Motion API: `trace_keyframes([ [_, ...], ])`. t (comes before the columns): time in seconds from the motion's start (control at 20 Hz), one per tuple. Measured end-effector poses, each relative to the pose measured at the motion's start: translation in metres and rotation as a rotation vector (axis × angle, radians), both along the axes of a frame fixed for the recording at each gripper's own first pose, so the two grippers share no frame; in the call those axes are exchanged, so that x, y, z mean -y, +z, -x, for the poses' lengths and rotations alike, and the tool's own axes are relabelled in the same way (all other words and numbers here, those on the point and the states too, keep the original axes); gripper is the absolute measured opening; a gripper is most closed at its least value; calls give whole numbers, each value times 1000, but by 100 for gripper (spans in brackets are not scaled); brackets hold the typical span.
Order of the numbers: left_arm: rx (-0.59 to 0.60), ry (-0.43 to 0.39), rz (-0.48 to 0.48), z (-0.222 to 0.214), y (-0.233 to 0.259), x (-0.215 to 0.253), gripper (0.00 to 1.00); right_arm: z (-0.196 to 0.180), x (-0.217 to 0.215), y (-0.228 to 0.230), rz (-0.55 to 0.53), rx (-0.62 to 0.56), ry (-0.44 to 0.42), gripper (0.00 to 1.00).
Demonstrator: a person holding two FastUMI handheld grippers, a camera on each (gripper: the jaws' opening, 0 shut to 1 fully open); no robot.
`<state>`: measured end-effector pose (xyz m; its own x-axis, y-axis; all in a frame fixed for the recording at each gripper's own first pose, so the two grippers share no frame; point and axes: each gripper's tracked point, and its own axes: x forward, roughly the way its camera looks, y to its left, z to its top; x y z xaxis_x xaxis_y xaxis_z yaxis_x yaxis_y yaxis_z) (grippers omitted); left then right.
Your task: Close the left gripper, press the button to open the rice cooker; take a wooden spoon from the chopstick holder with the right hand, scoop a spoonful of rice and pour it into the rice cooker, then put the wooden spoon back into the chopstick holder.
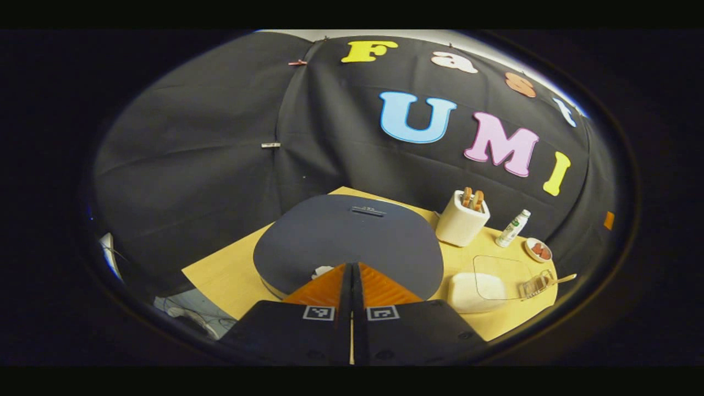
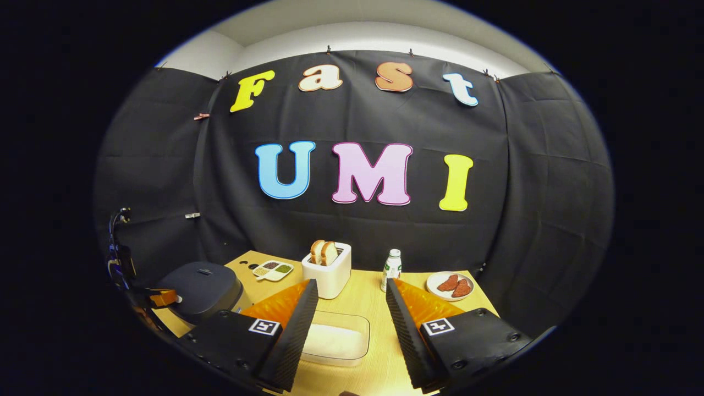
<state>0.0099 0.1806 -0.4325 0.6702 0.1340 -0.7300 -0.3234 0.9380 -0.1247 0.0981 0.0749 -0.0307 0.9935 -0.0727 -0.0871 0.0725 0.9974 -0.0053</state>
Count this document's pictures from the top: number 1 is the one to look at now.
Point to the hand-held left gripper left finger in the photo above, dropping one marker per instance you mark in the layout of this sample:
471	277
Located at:
345	330

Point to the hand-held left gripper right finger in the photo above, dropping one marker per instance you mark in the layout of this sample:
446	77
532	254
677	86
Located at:
360	330

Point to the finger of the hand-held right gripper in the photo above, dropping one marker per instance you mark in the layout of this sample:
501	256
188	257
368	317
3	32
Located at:
609	220

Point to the wooden spoon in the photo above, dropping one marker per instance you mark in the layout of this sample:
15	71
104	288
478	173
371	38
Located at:
564	278

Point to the silver black rice cooker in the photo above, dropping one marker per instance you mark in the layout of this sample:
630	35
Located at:
349	242

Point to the clear glass chopstick holder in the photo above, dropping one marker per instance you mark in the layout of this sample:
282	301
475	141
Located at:
533	287

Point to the white round plate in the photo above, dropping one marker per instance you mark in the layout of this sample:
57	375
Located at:
529	250

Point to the white green drink bottle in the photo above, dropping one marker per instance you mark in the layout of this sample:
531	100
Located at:
511	230

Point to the white container with clear lid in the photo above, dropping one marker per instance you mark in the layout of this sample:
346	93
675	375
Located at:
467	294

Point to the toast bread slice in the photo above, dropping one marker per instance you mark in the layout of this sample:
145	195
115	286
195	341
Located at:
467	197
478	201

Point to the white toaster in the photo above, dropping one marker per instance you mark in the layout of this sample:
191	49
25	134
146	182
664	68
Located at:
459	225

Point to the silver cloth clip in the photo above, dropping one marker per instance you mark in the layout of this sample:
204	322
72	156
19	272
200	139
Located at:
270	145

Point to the black backdrop cloth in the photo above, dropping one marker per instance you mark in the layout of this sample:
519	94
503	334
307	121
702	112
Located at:
192	165

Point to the white panel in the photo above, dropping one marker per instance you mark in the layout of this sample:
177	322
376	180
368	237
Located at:
109	254

